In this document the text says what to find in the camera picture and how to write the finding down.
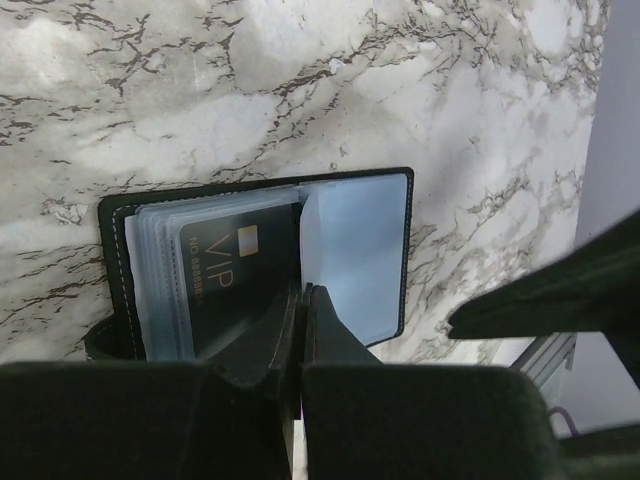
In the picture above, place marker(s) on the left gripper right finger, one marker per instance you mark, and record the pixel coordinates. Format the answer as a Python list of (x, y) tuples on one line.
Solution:
[(365, 419)]

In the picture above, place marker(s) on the black leather card holder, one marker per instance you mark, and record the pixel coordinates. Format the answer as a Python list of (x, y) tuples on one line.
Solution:
[(353, 240)]

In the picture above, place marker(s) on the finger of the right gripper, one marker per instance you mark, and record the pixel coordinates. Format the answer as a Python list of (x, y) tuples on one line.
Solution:
[(595, 288)]

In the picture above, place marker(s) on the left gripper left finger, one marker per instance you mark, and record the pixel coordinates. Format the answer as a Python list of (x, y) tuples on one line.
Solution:
[(230, 417)]

